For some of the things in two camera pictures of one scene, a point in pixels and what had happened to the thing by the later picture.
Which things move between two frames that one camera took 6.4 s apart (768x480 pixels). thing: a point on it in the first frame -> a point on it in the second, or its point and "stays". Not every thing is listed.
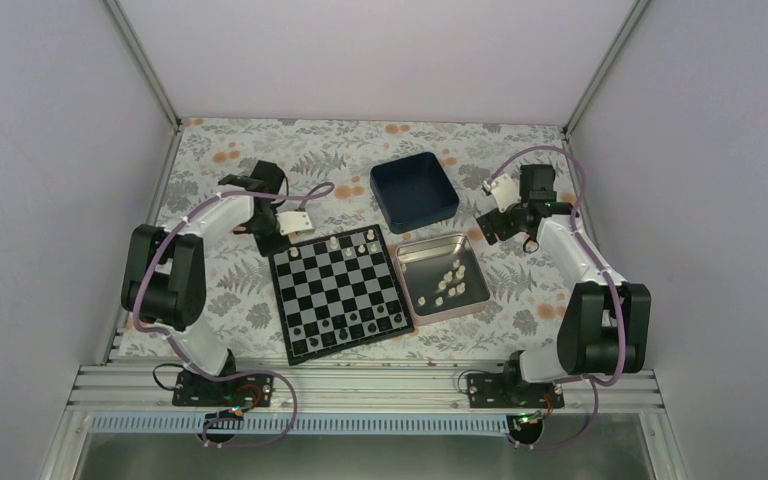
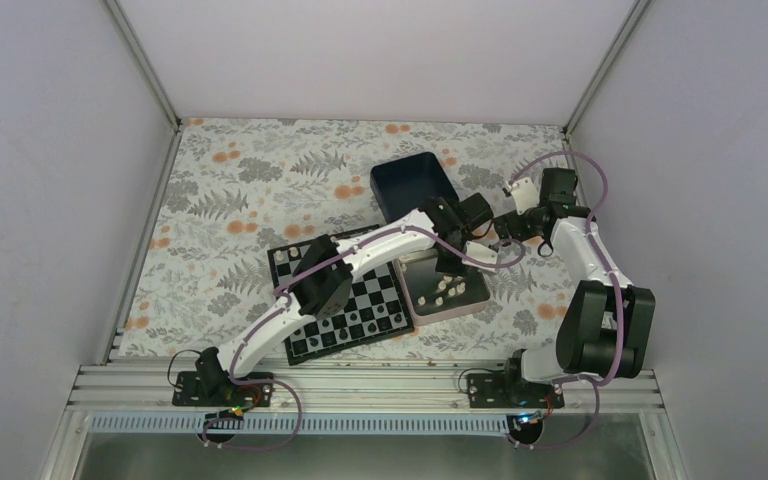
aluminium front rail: [348, 388] stays
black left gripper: [267, 247] -> [444, 268]
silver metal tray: [440, 277] stays
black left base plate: [253, 389] stays
